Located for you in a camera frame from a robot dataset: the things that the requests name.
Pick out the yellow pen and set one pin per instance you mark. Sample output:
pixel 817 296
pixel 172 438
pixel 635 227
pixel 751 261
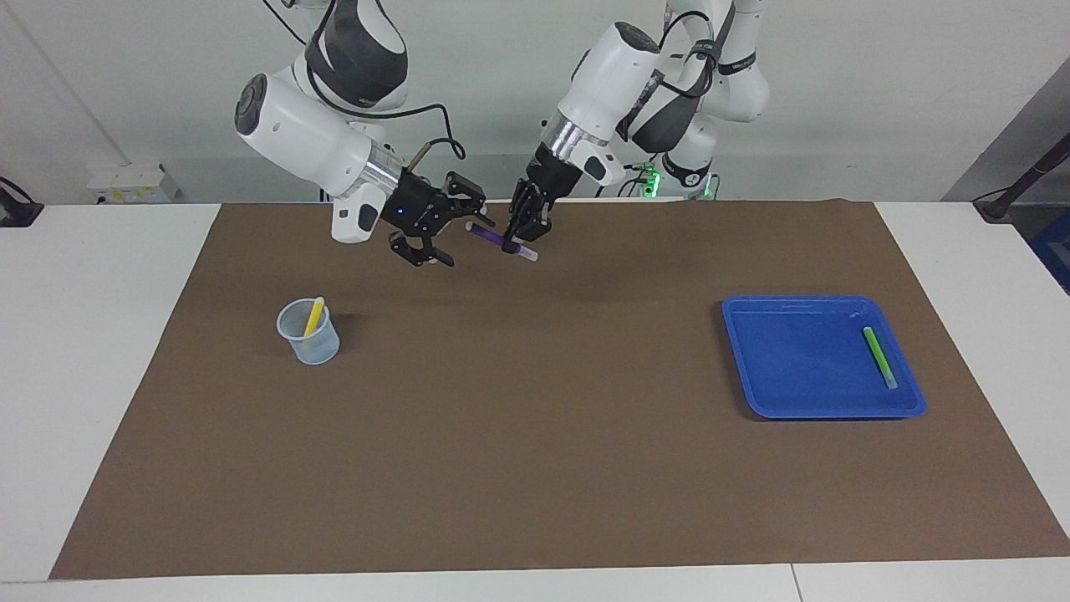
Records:
pixel 313 316

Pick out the blue plastic tray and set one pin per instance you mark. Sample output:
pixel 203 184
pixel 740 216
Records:
pixel 802 368

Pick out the brown table mat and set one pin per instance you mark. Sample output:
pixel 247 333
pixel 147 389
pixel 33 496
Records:
pixel 535 418

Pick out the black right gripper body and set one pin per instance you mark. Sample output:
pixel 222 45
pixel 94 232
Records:
pixel 414 205

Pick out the blue box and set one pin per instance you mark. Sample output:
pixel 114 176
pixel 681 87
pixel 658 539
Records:
pixel 1055 251

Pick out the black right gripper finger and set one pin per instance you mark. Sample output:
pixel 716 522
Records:
pixel 418 249
pixel 466 194

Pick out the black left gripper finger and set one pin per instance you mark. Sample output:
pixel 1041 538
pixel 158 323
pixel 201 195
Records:
pixel 516 221
pixel 539 224

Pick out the white power strip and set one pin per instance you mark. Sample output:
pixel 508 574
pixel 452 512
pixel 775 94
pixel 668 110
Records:
pixel 134 184

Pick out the black clamp base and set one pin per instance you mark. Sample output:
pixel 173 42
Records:
pixel 15 209

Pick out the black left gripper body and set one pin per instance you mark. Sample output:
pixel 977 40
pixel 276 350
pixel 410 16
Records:
pixel 552 176

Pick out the green pen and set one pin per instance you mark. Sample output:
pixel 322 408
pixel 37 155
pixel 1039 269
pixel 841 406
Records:
pixel 879 356

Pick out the purple pen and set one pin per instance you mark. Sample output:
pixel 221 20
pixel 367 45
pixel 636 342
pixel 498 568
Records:
pixel 489 236

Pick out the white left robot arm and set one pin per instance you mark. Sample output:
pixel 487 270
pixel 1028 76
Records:
pixel 610 75

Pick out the black stand leg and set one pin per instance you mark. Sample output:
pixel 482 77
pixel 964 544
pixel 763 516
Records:
pixel 1016 188

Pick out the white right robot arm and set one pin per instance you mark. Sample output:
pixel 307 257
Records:
pixel 309 142

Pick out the translucent plastic cup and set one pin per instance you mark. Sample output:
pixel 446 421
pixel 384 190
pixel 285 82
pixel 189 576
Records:
pixel 316 347

